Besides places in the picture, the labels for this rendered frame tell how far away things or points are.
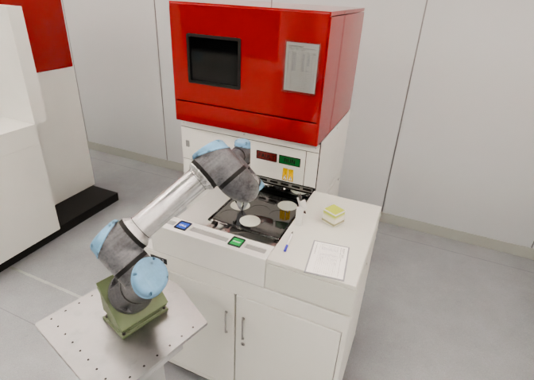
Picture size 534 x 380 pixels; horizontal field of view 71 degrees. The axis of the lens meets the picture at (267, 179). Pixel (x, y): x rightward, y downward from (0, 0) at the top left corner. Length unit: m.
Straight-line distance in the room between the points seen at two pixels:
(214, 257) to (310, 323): 0.46
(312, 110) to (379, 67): 1.54
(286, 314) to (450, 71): 2.27
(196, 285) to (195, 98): 0.94
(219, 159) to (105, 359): 0.73
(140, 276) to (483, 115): 2.75
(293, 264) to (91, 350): 0.74
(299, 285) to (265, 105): 0.87
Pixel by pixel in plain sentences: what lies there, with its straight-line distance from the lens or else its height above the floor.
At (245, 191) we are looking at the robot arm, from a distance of 1.24.
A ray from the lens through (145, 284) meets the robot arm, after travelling 1.22.
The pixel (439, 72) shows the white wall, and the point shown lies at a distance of 3.22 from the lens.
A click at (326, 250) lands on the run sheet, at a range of 1.54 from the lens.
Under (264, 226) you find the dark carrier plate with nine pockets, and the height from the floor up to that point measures 0.90.
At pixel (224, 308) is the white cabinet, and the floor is 0.62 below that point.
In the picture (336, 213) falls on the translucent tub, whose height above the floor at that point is 1.03.
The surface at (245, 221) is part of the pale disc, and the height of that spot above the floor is 0.90.
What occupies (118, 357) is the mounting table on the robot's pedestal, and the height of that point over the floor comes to 0.82.
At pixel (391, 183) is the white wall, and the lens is 3.51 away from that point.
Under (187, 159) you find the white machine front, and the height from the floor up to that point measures 0.97.
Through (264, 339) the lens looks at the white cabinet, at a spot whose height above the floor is 0.54.
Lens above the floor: 1.89
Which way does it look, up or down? 27 degrees down
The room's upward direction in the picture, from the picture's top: 3 degrees clockwise
